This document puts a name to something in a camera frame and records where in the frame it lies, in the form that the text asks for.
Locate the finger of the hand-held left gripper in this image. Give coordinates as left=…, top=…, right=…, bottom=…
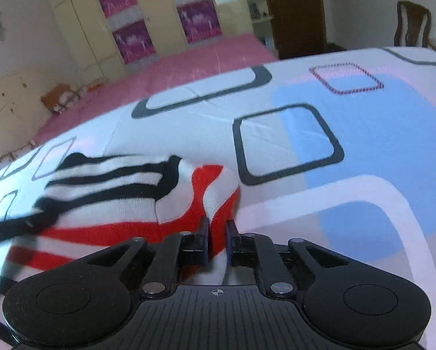
left=0, top=208, right=58, bottom=246

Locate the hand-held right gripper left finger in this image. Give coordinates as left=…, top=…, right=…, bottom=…
left=87, top=218, right=210, bottom=298

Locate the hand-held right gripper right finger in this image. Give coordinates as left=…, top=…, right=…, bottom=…
left=226, top=219, right=350, bottom=297

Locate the white black red striped shirt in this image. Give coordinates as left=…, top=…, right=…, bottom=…
left=0, top=155, right=242, bottom=350

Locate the floral printed pillow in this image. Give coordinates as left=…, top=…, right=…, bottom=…
left=0, top=142, right=36, bottom=170

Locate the cream bed headboard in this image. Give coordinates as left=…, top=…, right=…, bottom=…
left=0, top=67, right=55, bottom=176

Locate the orange and white pillow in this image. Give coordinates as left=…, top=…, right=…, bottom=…
left=40, top=84, right=81, bottom=113

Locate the white printed bed sheet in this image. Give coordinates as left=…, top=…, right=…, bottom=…
left=0, top=45, right=436, bottom=350

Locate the pink bed sheet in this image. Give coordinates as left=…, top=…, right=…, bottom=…
left=32, top=33, right=279, bottom=143

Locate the cream wardrobe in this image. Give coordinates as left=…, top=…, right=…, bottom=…
left=39, top=0, right=248, bottom=77

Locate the cream open shelf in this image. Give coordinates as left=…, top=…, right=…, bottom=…
left=240, top=0, right=275, bottom=42

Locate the brown wooden door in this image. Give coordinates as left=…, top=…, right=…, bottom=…
left=260, top=0, right=330, bottom=59

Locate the brown wooden chair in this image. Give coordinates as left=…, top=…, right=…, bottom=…
left=393, top=1, right=433, bottom=49

